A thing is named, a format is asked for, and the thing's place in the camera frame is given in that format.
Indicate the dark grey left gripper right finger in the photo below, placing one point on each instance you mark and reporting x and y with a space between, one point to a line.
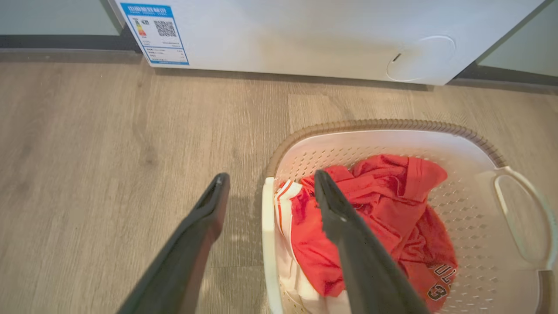
362 257

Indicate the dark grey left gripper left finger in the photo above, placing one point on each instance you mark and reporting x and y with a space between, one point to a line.
192 244

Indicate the white perforated laundry basket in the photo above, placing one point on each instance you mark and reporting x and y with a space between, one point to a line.
484 218

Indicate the red sports jersey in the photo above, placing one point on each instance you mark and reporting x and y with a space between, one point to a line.
392 205

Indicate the white garment with red stripes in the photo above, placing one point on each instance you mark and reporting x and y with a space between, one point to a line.
287 244

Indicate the blue energy label sticker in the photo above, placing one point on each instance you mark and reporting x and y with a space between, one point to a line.
156 34

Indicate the white washing machine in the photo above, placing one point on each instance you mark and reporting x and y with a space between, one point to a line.
314 35

